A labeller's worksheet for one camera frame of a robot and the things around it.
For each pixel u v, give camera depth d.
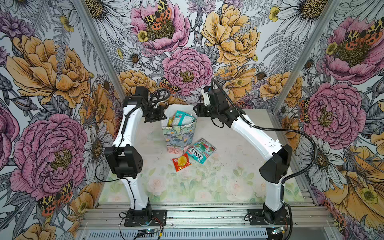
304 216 0.78
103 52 0.87
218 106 0.60
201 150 0.96
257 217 0.74
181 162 0.92
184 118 0.89
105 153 0.48
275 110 1.25
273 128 1.11
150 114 0.72
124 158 0.49
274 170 0.55
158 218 0.74
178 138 0.87
